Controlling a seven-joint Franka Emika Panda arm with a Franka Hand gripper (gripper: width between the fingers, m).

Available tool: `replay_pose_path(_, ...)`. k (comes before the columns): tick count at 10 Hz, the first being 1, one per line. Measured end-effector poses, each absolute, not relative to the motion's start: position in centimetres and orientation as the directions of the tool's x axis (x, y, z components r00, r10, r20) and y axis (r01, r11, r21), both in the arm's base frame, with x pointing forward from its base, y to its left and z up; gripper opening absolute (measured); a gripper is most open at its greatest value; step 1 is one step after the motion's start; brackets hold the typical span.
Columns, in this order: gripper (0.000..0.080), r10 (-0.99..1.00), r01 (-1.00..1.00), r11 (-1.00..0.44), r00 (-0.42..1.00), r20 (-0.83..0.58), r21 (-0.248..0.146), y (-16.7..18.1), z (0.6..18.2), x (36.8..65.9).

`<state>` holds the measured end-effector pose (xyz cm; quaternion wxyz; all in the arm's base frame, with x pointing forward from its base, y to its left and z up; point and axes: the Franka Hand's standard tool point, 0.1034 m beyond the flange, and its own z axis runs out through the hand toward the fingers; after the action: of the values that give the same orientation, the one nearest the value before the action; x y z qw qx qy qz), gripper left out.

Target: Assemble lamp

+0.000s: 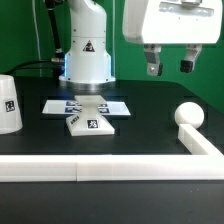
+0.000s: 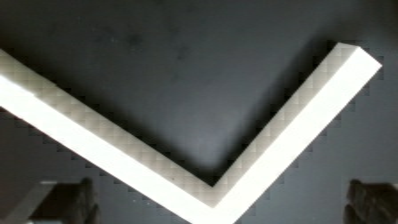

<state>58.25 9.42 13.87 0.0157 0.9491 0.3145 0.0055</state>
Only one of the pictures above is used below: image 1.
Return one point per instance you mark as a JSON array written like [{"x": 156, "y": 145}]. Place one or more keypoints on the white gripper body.
[{"x": 172, "y": 21}]

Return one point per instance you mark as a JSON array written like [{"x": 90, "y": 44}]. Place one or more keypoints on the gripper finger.
[
  {"x": 193, "y": 51},
  {"x": 154, "y": 65}
]

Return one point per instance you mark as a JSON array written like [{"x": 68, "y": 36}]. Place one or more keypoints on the white lamp bulb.
[{"x": 189, "y": 113}]

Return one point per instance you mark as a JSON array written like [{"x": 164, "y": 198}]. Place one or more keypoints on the white lamp base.
[{"x": 89, "y": 121}]

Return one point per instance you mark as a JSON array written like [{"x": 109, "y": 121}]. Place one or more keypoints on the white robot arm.
[{"x": 87, "y": 63}]

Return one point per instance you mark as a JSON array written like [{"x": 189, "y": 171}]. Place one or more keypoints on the white lamp hood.
[{"x": 10, "y": 116}]

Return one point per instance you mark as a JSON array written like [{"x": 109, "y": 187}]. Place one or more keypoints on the white L-shaped fence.
[{"x": 204, "y": 162}]

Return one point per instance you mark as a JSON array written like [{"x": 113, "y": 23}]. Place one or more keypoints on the white tag sheet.
[{"x": 63, "y": 107}]

